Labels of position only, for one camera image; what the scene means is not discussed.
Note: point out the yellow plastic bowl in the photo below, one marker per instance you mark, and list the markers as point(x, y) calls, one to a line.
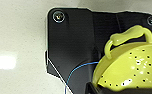
point(132, 70)

